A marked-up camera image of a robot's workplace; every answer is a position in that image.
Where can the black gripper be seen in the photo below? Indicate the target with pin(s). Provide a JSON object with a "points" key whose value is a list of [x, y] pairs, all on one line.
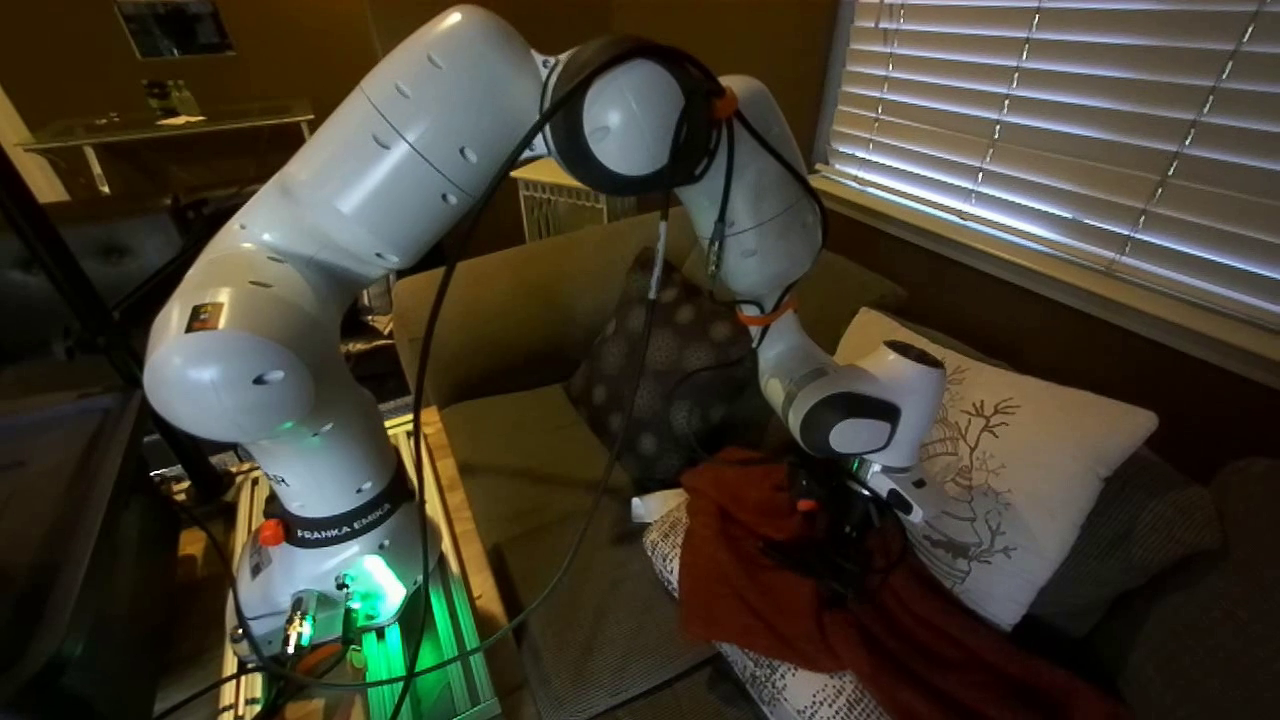
{"points": [[847, 535]]}

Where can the rust red blanket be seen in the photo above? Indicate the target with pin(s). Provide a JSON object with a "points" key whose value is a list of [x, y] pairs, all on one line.
{"points": [[744, 560]]}

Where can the robot base mounting table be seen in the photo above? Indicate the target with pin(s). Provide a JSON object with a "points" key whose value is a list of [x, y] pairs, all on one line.
{"points": [[427, 640]]}

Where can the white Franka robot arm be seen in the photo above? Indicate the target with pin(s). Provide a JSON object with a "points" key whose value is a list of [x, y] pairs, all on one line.
{"points": [[374, 225]]}

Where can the white black-dotted pillow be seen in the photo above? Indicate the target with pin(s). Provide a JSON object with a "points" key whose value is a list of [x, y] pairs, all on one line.
{"points": [[787, 684]]}

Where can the white pillow with printed motif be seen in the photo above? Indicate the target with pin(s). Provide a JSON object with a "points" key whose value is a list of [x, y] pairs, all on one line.
{"points": [[1043, 454]]}

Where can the plain green sofa back cushion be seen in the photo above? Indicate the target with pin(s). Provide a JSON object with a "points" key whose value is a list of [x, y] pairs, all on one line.
{"points": [[855, 301]]}

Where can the dark floral patterned pillow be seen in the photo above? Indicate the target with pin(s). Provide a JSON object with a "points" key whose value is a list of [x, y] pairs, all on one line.
{"points": [[653, 373]]}

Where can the grey sofa back cushion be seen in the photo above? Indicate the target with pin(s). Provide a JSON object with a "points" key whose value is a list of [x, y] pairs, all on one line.
{"points": [[1124, 545]]}

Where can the grey-green fabric sofa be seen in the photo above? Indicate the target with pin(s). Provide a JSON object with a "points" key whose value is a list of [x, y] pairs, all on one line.
{"points": [[532, 454]]}

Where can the wooden window sill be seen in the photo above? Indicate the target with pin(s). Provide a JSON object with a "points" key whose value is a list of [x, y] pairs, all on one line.
{"points": [[1043, 272]]}

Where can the white vented box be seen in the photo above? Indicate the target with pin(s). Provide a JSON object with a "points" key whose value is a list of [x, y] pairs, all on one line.
{"points": [[561, 203]]}

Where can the white window blinds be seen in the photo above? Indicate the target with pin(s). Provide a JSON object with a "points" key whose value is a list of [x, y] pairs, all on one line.
{"points": [[1067, 134]]}

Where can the wall shelf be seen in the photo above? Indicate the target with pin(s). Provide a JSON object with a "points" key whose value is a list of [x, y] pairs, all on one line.
{"points": [[160, 129]]}

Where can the dark furniture frame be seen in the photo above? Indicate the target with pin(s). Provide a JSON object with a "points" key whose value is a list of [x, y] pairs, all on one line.
{"points": [[53, 402]]}

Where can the framed wall picture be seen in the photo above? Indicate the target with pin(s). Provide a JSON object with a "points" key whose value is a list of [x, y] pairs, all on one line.
{"points": [[170, 26]]}

